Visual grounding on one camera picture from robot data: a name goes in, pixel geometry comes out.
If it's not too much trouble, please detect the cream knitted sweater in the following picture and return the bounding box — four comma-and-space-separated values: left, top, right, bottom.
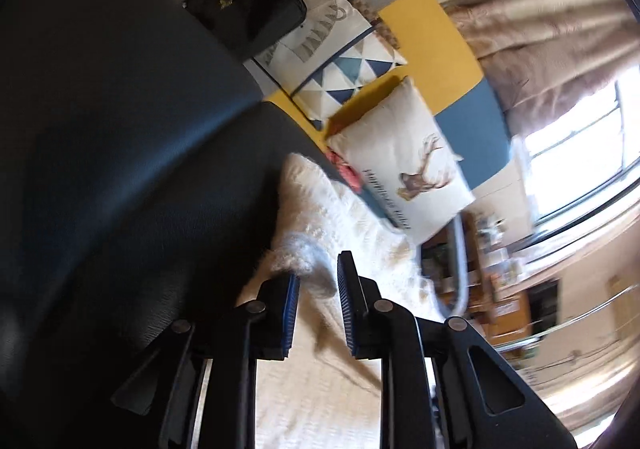
238, 153, 444, 448

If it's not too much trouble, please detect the wooden side table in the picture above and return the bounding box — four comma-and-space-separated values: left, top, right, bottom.
424, 212, 534, 345

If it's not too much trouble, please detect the black television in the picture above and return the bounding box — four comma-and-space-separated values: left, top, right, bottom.
526, 280, 559, 334

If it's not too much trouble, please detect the pink cloth on sofa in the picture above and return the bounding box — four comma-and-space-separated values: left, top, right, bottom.
326, 148, 362, 193

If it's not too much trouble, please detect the deer print cushion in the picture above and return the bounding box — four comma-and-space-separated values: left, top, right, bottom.
328, 76, 474, 244

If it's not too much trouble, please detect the blue yellow grey sofa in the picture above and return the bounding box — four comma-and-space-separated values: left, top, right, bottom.
131, 0, 514, 325

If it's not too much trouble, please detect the triangle pattern cushion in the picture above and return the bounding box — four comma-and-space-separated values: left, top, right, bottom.
253, 0, 408, 130

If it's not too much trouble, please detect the beige patterned left curtain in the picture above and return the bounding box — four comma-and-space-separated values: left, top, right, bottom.
446, 0, 639, 138

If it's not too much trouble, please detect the black handbag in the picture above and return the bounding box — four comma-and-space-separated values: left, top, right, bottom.
183, 0, 307, 62

